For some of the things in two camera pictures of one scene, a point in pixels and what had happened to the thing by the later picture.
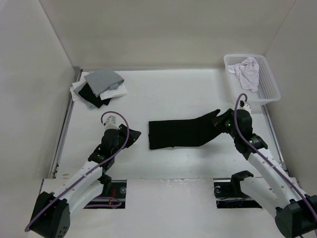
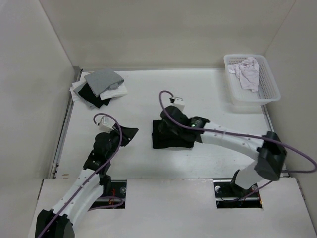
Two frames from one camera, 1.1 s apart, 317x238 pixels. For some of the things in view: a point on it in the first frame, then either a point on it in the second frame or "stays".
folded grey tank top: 101,81 stays
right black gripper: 218,121 → 164,123
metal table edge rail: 64,123 stays
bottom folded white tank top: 75,96 stays
